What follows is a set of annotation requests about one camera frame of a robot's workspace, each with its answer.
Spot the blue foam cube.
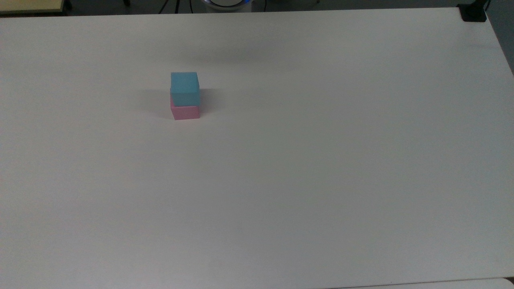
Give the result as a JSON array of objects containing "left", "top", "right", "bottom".
[{"left": 170, "top": 72, "right": 200, "bottom": 107}]

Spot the pink foam cube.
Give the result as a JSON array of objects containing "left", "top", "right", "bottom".
[{"left": 170, "top": 96, "right": 200, "bottom": 121}]

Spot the black table clamp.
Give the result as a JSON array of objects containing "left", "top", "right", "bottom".
[{"left": 457, "top": 0, "right": 491, "bottom": 22}]

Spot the yellow wooden table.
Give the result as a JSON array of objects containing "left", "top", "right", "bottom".
[{"left": 0, "top": 0, "right": 65, "bottom": 16}]

